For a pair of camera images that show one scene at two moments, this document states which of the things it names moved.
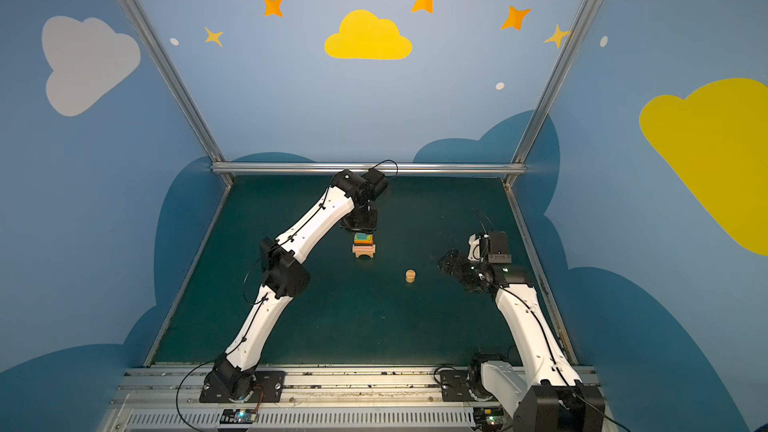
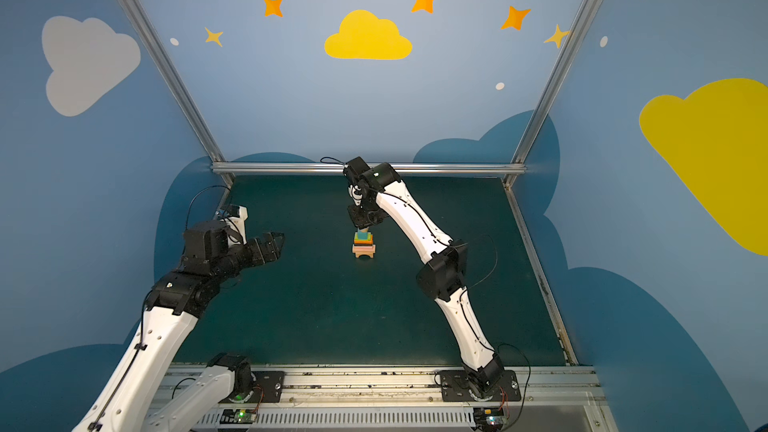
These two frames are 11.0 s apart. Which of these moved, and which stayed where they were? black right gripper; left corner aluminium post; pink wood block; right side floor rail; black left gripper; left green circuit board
Moved: black right gripper; black left gripper
Stayed: left corner aluminium post; pink wood block; left green circuit board; right side floor rail
